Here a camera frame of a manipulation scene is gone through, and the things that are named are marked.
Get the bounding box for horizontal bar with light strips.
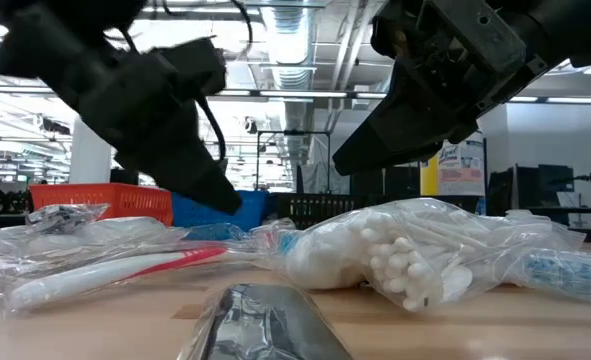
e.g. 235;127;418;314
0;84;591;106

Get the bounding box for blue plastic basket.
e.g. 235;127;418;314
171;189;271;234

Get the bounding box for black monitor workstation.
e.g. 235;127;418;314
488;163;591;227

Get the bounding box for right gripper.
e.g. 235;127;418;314
332;0;549;176

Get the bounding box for red white toothbrush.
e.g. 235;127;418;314
0;217;256;321

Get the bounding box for orange plastic basket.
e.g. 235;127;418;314
28;182;175;227

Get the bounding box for nail tools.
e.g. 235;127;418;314
24;202;111;236

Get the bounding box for black background cabinet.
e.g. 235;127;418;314
109;168;140;185

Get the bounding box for white Lysol wipes canister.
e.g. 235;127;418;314
419;130;487;197

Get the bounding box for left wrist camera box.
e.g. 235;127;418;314
157;38;228;99

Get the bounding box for ribbed silver ventilation duct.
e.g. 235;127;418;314
260;0;321;181

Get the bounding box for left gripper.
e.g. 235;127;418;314
0;29;244;214

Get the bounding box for black comb in clear bag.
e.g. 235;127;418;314
177;282;356;360

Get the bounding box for white pillar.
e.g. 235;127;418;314
68;117;114;185

